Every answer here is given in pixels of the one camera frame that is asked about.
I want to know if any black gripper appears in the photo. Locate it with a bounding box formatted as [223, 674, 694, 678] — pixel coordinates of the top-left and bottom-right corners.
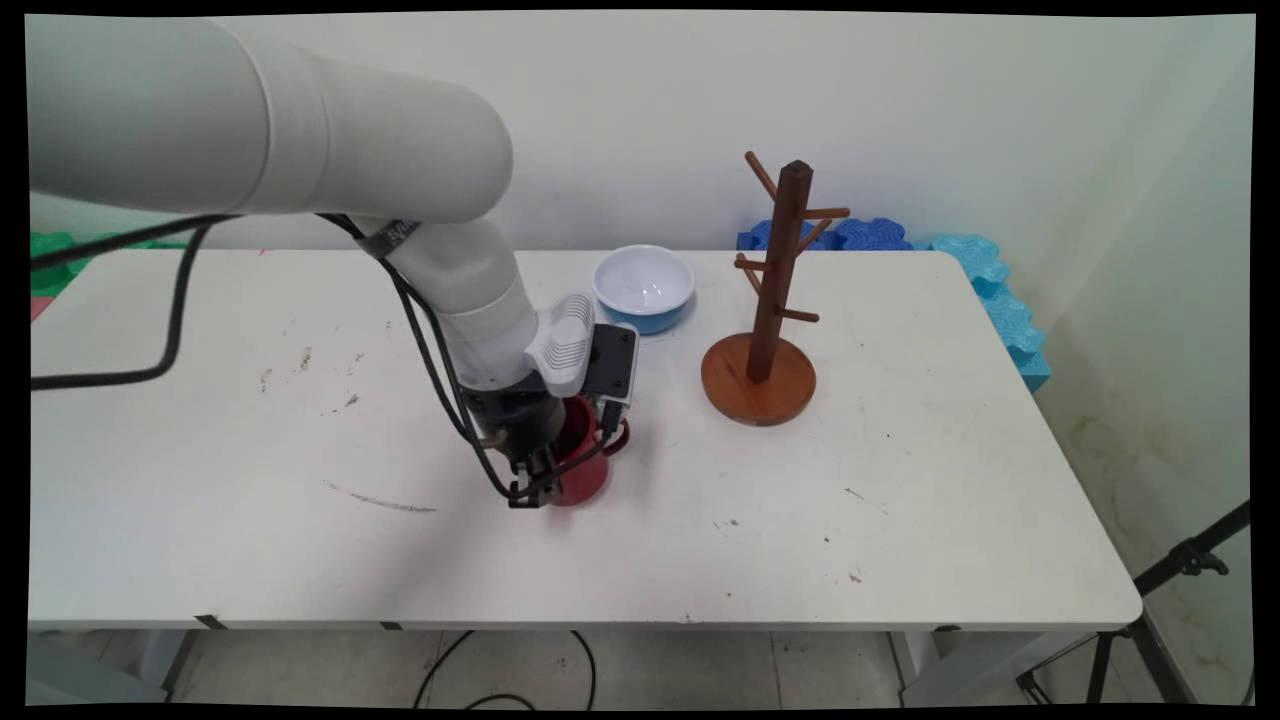
[461, 384, 569, 510]

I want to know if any red enamel mug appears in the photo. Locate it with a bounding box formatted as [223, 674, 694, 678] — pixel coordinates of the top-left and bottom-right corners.
[545, 394, 632, 508]

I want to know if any blue bowl white inside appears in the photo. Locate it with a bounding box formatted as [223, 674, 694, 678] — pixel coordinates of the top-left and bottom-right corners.
[591, 244, 696, 336]

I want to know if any brown wooden mug tree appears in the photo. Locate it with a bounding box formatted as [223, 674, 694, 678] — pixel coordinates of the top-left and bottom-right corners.
[700, 151, 852, 428]

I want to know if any dark blue foam mat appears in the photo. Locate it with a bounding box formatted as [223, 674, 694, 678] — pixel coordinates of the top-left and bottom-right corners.
[736, 217, 914, 252]

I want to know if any white table leg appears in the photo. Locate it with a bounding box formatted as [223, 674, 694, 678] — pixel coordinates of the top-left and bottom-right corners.
[125, 630, 196, 703]
[888, 629, 1101, 707]

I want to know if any light blue foam mat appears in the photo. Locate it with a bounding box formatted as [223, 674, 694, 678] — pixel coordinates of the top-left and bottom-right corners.
[910, 233, 1052, 394]

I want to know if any green foam mat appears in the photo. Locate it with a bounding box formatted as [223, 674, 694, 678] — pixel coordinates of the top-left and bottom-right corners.
[29, 231, 188, 299]

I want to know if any black tripod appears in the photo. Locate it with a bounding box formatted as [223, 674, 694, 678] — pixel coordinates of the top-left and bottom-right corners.
[1016, 499, 1252, 707]

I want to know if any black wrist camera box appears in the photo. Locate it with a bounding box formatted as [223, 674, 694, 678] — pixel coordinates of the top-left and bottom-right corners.
[582, 322, 642, 408]

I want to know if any black camera cable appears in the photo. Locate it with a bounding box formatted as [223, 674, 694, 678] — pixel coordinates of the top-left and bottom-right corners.
[315, 212, 626, 501]

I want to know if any black floor cable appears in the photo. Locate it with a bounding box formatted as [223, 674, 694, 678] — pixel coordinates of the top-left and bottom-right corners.
[412, 629, 599, 711]

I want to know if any grey velcro wrist strap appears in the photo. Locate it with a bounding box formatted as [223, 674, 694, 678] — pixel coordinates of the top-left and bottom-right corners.
[364, 219, 423, 261]

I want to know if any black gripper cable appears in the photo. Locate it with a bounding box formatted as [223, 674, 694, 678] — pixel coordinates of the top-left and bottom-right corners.
[29, 214, 243, 392]

